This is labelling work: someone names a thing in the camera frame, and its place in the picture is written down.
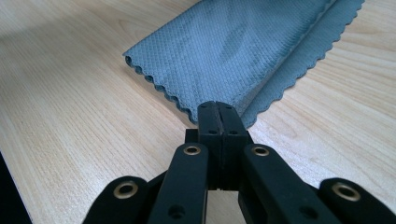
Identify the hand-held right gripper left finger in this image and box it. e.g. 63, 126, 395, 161
185, 101, 224, 190

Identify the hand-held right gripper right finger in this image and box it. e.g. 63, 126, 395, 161
219, 102, 254, 191

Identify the grey cloth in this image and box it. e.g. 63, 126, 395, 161
123, 0, 366, 129

